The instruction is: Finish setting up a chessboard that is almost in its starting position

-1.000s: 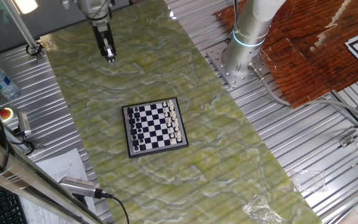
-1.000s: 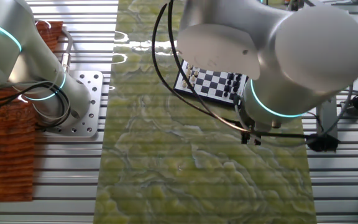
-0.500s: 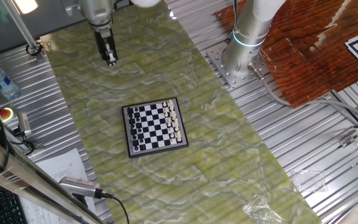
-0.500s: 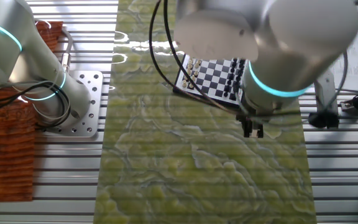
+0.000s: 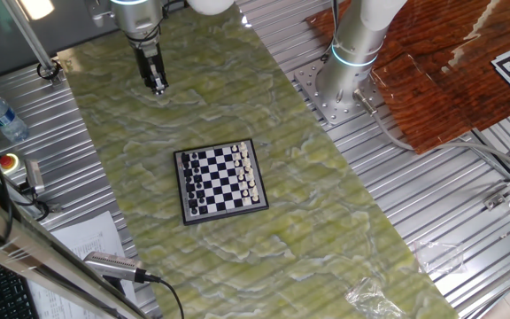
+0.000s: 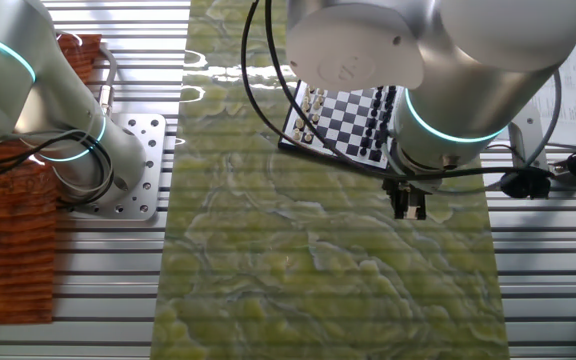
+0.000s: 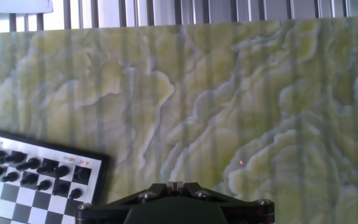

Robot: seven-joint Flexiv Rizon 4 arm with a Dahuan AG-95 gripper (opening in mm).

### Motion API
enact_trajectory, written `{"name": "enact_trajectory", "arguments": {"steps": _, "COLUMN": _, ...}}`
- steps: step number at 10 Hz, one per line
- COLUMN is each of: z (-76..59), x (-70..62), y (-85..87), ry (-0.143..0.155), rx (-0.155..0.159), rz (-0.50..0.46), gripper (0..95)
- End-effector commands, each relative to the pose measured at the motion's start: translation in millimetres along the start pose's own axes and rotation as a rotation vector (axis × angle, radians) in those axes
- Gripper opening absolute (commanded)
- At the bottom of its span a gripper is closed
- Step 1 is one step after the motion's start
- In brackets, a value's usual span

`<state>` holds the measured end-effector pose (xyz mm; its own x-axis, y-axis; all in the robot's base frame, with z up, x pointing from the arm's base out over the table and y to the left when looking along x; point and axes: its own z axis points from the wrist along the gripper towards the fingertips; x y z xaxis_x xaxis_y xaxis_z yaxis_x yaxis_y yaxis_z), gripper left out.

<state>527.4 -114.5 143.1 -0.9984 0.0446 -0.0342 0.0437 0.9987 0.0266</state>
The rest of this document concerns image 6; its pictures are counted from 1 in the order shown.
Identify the grey base cable with connector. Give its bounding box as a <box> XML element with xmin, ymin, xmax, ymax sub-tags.
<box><xmin>98</xmin><ymin>43</ymin><xmax>119</xmax><ymax>117</ymax></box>

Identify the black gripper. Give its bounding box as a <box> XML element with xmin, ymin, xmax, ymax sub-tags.
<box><xmin>381</xmin><ymin>178</ymin><xmax>432</xmax><ymax>221</ymax></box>

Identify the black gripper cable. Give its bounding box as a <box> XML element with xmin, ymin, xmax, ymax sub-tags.
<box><xmin>265</xmin><ymin>0</ymin><xmax>509</xmax><ymax>182</ymax></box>
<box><xmin>240</xmin><ymin>0</ymin><xmax>404</xmax><ymax>181</ymax></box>

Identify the orange wood grain mat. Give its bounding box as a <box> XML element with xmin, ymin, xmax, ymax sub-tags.
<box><xmin>0</xmin><ymin>33</ymin><xmax>103</xmax><ymax>325</ymax></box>

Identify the metal base mounting plate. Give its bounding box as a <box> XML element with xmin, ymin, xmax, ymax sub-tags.
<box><xmin>65</xmin><ymin>112</ymin><xmax>168</xmax><ymax>222</ymax></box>

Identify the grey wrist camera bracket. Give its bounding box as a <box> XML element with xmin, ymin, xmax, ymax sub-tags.
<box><xmin>507</xmin><ymin>117</ymin><xmax>544</xmax><ymax>174</ymax></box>

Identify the black white magnetic chessboard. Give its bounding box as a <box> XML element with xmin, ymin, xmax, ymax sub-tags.
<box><xmin>277</xmin><ymin>79</ymin><xmax>400</xmax><ymax>172</ymax></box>

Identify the printed white paper sheet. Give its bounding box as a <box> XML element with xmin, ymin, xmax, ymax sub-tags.
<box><xmin>505</xmin><ymin>27</ymin><xmax>576</xmax><ymax>149</ymax></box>

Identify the green marble pattern mat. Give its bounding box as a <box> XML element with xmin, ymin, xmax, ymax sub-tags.
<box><xmin>148</xmin><ymin>0</ymin><xmax>512</xmax><ymax>360</ymax></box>

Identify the black arm base cable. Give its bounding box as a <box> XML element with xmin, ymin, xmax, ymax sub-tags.
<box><xmin>0</xmin><ymin>130</ymin><xmax>117</xmax><ymax>205</ymax></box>

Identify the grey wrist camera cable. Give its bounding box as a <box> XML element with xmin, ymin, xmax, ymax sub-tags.
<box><xmin>432</xmin><ymin>67</ymin><xmax>564</xmax><ymax>196</ymax></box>

